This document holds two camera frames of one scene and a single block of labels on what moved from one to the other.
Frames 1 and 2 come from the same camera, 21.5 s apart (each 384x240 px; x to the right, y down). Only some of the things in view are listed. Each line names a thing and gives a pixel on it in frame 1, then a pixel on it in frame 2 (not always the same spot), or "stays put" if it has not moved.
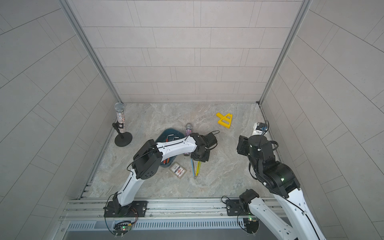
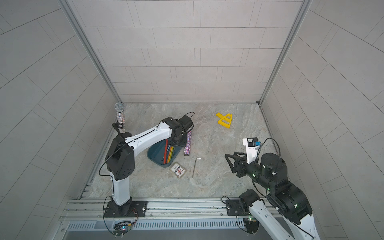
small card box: [178, 170] stays put
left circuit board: [122, 228] stays put
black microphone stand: [122, 139] stays put
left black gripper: [205, 159] to [172, 143]
